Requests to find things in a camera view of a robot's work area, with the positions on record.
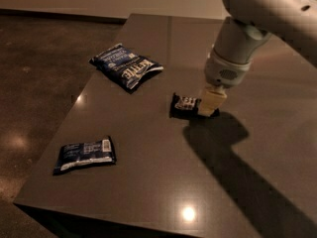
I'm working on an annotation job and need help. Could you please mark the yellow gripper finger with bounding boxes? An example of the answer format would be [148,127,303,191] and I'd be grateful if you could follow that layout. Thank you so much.
[198,85,227,117]

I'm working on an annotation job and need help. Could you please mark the blue kettle chip bag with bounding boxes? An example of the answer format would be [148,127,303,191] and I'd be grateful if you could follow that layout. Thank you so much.
[89,43,163,92]

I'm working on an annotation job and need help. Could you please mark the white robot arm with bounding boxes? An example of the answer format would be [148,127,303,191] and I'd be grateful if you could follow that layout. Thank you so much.
[198,0,317,117]

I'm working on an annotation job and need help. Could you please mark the black rxbar chocolate bar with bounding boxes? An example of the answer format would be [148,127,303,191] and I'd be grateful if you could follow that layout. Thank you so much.
[168,92,221,120]

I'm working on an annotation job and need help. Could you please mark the dark blue snack bar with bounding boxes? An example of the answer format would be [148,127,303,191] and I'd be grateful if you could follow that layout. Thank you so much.
[53,136,117,176]

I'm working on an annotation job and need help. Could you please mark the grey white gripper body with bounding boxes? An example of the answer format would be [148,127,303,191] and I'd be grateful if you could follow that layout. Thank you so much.
[204,50,251,88]

